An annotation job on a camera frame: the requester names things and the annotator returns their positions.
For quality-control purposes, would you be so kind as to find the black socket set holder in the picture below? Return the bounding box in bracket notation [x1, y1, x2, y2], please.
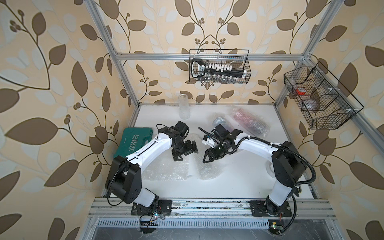
[189, 59, 249, 79]

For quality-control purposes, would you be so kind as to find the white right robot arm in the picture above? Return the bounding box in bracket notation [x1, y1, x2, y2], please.
[203, 133, 317, 208]

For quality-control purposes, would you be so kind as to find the back wire basket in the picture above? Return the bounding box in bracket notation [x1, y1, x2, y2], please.
[189, 49, 252, 85]

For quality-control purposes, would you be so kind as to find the clear ribbed glass vase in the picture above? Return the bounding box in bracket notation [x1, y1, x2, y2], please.
[178, 94, 191, 120]

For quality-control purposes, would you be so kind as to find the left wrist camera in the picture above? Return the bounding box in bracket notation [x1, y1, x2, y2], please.
[172, 121, 190, 140]

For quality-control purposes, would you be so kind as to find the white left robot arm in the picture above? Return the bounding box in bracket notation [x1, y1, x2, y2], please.
[105, 133, 198, 208]

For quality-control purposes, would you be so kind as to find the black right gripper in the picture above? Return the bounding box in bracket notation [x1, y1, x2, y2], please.
[201, 140, 229, 162]

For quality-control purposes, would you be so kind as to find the pink vase in bubble wrap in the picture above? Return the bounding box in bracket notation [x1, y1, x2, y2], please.
[232, 108, 271, 138]

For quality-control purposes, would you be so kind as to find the purple vase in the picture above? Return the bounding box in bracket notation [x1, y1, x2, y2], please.
[212, 116, 229, 130]

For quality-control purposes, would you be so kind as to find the clear bubble wrap sheet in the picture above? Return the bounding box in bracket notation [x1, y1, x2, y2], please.
[142, 156, 190, 181]

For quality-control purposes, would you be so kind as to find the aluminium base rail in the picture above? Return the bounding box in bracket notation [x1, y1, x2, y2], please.
[88, 198, 336, 229]

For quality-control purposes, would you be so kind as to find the green tool case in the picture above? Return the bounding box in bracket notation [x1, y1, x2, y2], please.
[114, 128, 153, 159]

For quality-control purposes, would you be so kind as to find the black corrugated cable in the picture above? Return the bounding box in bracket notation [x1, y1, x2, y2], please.
[197, 126, 317, 233]

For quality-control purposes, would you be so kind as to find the red tape roll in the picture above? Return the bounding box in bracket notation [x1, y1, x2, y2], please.
[296, 87, 307, 96]

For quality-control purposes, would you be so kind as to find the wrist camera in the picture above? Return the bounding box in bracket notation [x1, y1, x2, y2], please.
[212, 124, 243, 145]
[172, 121, 190, 140]

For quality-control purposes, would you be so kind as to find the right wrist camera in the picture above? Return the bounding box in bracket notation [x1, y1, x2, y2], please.
[212, 124, 243, 145]

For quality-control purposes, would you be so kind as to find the wire basket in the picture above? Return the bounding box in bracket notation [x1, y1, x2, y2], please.
[189, 49, 252, 85]
[284, 62, 364, 130]

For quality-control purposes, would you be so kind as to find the right wire basket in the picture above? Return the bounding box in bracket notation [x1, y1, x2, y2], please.
[284, 62, 364, 130]

